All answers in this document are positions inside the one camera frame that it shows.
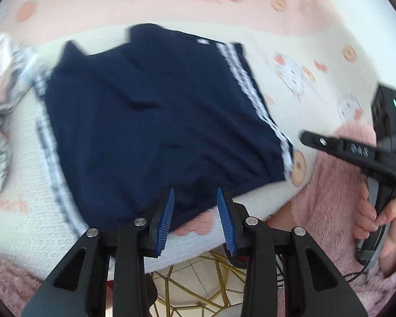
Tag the pink cartoon cat printed blanket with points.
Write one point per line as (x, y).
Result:
(316, 39)

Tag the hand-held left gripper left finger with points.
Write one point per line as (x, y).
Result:
(165, 219)

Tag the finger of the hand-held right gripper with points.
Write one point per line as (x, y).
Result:
(336, 147)

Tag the navy shorts with white stripes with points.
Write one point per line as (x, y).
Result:
(151, 122)

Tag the pink fluffy robe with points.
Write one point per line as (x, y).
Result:
(323, 221)

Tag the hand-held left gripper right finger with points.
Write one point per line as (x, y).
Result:
(225, 221)

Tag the pile of light clothes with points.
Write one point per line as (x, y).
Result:
(0, 145)

